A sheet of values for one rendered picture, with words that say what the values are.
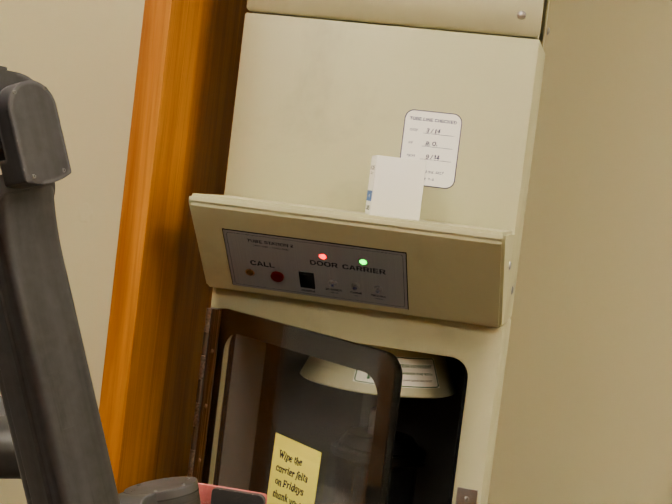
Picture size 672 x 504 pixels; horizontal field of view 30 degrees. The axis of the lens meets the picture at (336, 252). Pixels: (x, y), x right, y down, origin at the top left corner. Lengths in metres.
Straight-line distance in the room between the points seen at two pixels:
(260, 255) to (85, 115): 0.68
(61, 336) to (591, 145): 1.01
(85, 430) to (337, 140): 0.55
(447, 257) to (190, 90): 0.36
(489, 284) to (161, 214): 0.36
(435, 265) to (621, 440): 0.60
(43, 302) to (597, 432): 1.04
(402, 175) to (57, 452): 0.51
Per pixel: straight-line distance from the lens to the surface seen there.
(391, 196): 1.25
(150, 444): 1.43
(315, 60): 1.36
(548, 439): 1.77
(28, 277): 0.88
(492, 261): 1.23
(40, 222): 0.89
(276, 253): 1.28
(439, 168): 1.33
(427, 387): 1.39
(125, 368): 1.33
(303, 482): 1.24
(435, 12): 1.35
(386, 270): 1.26
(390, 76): 1.34
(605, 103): 1.75
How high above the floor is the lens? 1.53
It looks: 3 degrees down
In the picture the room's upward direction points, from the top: 7 degrees clockwise
